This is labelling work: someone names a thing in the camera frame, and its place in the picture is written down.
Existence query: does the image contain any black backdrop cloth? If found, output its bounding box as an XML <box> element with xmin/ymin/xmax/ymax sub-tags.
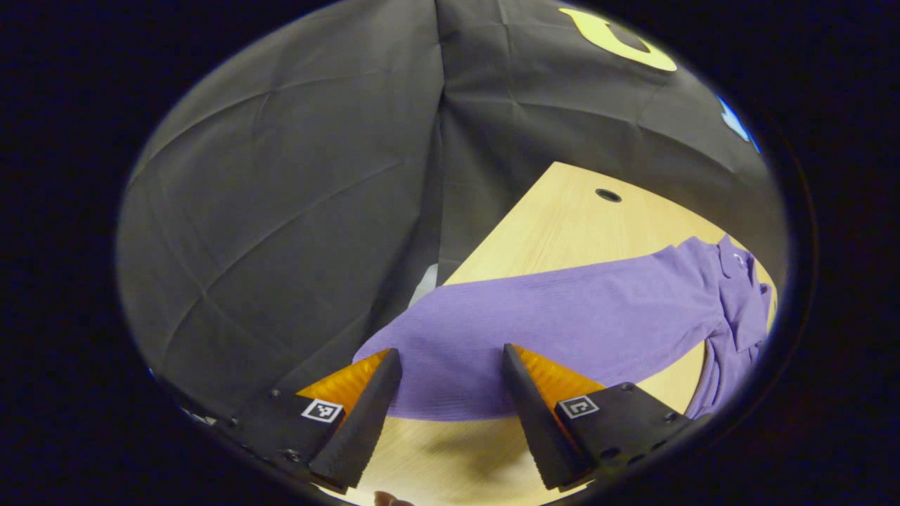
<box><xmin>116</xmin><ymin>0</ymin><xmax>788</xmax><ymax>422</ymax></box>

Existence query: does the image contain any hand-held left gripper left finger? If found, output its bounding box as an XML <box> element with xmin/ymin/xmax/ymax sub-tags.
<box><xmin>220</xmin><ymin>348</ymin><xmax>403</xmax><ymax>491</ymax></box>

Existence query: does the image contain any purple knit garment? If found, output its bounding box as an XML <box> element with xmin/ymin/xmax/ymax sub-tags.
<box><xmin>352</xmin><ymin>235</ymin><xmax>774</xmax><ymax>422</ymax></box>

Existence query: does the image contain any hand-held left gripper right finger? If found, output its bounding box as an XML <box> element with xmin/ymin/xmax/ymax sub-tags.
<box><xmin>501</xmin><ymin>343</ymin><xmax>698</xmax><ymax>492</ymax></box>

